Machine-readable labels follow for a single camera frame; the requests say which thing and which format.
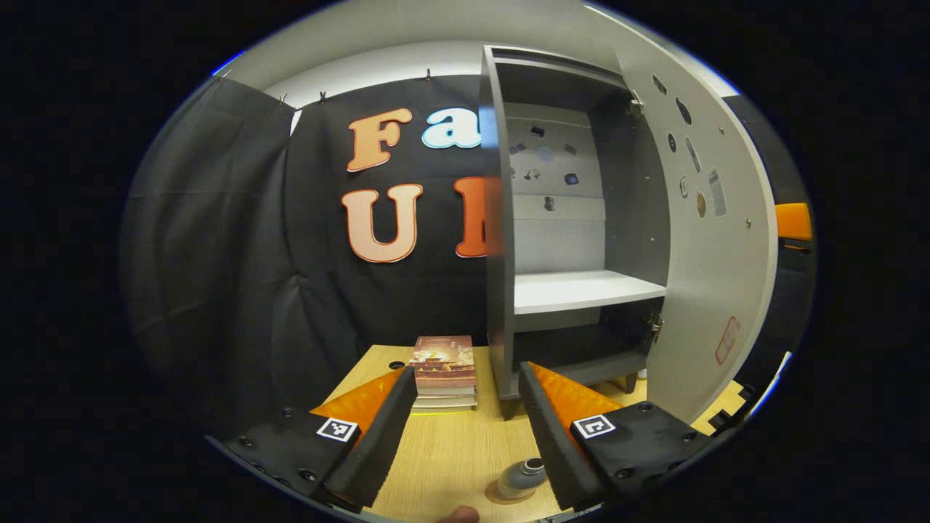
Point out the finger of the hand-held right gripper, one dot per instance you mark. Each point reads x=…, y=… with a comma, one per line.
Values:
x=793, y=221

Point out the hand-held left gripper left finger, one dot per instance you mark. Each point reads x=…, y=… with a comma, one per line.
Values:
x=374, y=436

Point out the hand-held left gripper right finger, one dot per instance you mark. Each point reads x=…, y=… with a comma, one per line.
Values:
x=552, y=443

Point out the silver bottle with colourful label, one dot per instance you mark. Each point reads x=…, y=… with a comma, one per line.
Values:
x=517, y=481

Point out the round brown coaster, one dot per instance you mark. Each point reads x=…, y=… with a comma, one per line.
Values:
x=492, y=498

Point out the grey cabinet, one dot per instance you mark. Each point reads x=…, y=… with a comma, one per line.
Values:
x=498, y=290

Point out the white-edged book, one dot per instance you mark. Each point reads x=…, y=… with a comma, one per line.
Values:
x=447, y=391
x=447, y=401

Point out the black table clamp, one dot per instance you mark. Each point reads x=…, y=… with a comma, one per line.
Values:
x=721, y=420

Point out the black backdrop cloth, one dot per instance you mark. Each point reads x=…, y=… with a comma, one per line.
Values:
x=218, y=254

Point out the ceiling light strip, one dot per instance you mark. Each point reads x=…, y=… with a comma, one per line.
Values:
x=227, y=63

